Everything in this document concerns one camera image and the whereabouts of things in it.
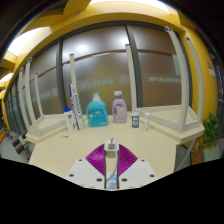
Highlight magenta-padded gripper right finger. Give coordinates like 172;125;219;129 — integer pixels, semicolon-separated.
117;143;158;190

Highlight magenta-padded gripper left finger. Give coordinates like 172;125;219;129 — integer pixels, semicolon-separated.
65;145;108;190

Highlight white charger block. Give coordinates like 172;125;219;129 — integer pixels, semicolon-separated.
103;137;120;181

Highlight small blue-labelled jar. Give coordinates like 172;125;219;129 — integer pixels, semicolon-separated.
131;111;140;129

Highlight small slim white bottle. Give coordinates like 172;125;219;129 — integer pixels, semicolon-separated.
143;112;151;131

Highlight white bottle with blue cap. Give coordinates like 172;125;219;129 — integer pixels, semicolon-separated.
63;107;78;134

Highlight white metal desk legs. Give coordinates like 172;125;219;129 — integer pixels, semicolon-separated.
173;139;198;172

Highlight blue detergent bottle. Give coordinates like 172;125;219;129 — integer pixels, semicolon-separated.
85;92;110;128

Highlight purple detergent bottle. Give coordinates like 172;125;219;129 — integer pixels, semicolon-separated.
111;90;128;125

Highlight tall white toothpaste box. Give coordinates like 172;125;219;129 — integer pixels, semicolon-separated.
68;83;86;131

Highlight group of chairs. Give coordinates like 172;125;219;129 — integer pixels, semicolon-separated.
9;131;34;156

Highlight potted green plant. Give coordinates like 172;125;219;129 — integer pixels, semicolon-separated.
191;111;221;164

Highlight upturned white-legged table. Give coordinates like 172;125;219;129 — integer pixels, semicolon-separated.
18;53;88;144
124;25;206;145

